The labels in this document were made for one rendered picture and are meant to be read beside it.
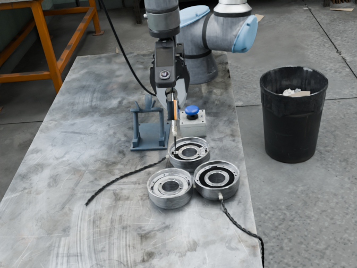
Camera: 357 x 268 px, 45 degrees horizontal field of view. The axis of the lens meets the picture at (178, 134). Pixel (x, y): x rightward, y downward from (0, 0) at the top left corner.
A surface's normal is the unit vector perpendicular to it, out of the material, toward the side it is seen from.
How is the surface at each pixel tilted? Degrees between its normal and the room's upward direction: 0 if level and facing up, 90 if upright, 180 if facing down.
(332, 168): 0
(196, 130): 90
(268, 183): 0
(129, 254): 0
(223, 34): 81
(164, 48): 32
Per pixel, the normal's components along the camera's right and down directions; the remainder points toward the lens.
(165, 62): -0.08, -0.40
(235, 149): -0.10, -0.83
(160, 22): -0.15, 0.56
